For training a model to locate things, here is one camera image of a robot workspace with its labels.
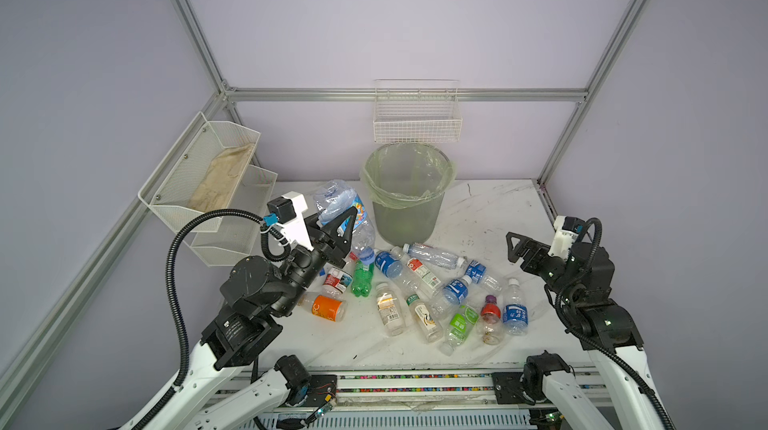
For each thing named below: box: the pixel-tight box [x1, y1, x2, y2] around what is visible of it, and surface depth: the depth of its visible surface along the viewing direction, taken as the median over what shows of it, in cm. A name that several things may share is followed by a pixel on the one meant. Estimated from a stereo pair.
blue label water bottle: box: [430, 274, 473, 319], surface depth 87 cm
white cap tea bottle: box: [376, 281, 405, 337], surface depth 85 cm
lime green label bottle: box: [439, 304, 479, 356], surface depth 82 cm
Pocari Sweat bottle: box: [466, 260, 502, 293], surface depth 91 cm
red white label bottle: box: [321, 252, 358, 300], surface depth 91 cm
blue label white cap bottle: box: [375, 246, 403, 279], surface depth 94 cm
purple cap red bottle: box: [480, 294, 504, 346], surface depth 85 cm
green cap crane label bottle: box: [406, 294, 443, 343], surface depth 81 cm
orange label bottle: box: [297, 292, 349, 323], surface depth 84 cm
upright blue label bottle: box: [502, 278, 528, 336], surface depth 84 cm
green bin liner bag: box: [360, 143, 457, 209], surface depth 95 cm
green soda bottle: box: [352, 260, 375, 298], surface depth 91 cm
